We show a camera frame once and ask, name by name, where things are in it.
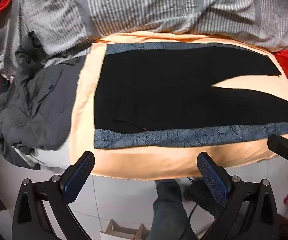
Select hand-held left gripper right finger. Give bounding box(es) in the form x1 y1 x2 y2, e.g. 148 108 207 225
197 151 280 240

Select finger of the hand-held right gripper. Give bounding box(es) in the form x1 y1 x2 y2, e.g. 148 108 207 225
267 133 288 179

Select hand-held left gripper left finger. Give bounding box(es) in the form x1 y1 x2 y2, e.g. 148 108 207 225
12 151 95 240

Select black pants with blue stripes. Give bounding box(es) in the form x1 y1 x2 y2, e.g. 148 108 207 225
93 42 288 150

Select person's dark shoe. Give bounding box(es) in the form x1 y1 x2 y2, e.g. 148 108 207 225
183 177 210 203

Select person's leg in jeans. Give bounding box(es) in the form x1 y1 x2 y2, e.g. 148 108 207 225
146 179 197 240

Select orange blanket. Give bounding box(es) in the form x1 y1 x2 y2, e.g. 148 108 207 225
69 30 288 181

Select wooden stool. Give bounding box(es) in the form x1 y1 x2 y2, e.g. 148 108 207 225
106 219 151 240

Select dark grey jacket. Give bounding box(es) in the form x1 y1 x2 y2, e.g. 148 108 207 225
0 31 88 167

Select grey white striped duvet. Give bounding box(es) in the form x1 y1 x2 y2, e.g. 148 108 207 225
0 0 288 80

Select black cable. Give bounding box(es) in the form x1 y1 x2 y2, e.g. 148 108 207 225
180 176 200 240

